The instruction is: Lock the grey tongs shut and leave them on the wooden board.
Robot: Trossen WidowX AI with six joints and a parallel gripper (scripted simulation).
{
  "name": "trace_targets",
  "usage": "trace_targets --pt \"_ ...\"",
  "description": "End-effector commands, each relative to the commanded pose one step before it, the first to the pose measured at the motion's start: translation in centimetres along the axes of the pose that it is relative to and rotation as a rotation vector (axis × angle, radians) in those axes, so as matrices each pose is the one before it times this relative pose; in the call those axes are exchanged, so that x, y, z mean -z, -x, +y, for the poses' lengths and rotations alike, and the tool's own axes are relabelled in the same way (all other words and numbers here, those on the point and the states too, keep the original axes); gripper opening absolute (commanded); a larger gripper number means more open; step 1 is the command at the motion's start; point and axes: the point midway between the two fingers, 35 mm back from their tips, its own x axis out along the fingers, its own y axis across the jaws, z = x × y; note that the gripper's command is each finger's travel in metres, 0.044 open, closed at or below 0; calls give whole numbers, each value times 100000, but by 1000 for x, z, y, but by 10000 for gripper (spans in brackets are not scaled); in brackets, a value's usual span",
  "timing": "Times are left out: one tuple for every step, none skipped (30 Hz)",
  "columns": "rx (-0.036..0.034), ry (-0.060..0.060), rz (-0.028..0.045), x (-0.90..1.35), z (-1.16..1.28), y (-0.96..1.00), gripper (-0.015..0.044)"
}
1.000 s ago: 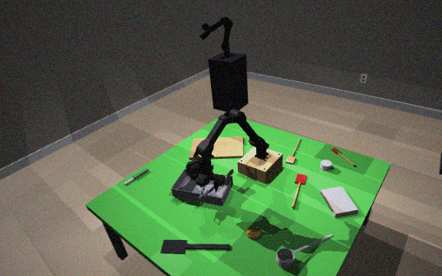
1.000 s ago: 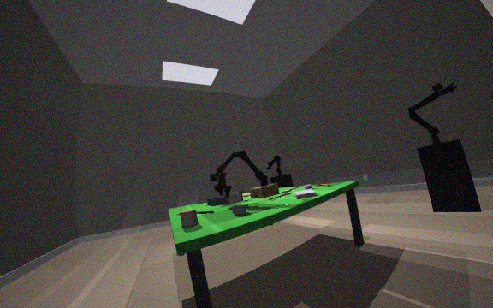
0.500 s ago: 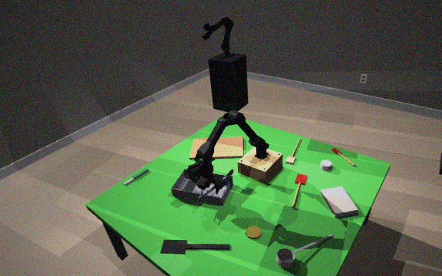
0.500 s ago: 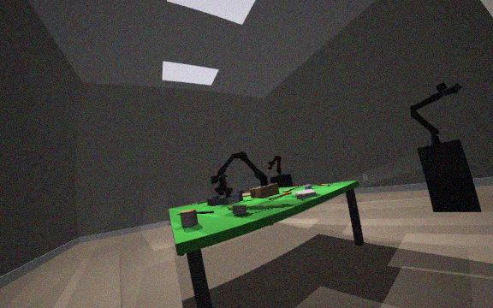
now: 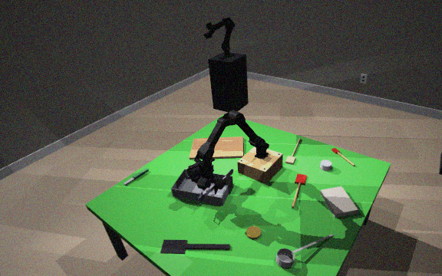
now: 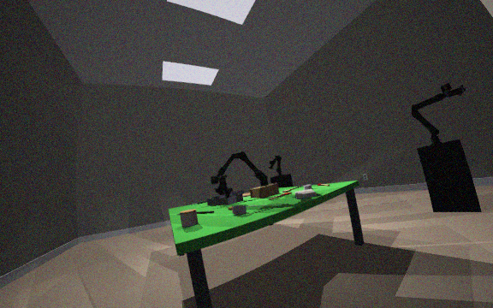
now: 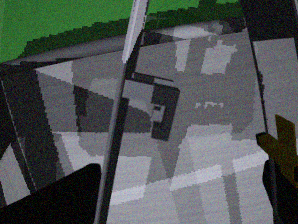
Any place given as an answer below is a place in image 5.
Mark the tan round disc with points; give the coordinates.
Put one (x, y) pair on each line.
(253, 232)

